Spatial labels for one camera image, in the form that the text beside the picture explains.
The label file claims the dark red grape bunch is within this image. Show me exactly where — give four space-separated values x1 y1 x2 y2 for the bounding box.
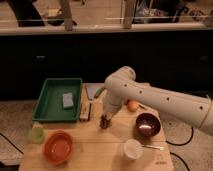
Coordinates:
100 115 111 129

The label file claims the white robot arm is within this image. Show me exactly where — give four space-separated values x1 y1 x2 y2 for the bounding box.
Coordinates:
103 66 213 136

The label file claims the dark purple bowl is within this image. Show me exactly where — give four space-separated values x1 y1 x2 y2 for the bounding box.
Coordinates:
135 113 161 138

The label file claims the red bowl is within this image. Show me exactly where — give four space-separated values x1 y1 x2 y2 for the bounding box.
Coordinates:
43 130 73 165

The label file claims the knife with grey blade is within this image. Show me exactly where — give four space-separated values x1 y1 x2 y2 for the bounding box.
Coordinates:
86 83 104 100

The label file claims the orange fruit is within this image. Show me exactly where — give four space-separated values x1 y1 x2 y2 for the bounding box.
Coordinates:
127 100 139 112

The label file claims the grey sponge block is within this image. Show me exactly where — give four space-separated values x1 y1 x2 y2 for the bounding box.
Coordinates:
62 93 74 109

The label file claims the wooden table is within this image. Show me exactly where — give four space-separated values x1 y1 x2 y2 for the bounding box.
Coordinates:
19 93 174 171

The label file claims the green plastic tray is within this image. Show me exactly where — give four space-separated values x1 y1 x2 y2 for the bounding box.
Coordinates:
32 78 83 122

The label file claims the white cup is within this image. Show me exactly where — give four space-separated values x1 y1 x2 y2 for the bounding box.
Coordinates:
123 139 143 160

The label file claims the silver spoon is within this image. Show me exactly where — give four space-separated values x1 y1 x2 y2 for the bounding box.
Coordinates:
141 144 164 150

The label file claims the small green cup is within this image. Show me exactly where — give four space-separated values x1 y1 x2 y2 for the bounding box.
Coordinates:
28 127 45 144

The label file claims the black cable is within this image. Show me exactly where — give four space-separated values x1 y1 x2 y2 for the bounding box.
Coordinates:
165 125 195 147

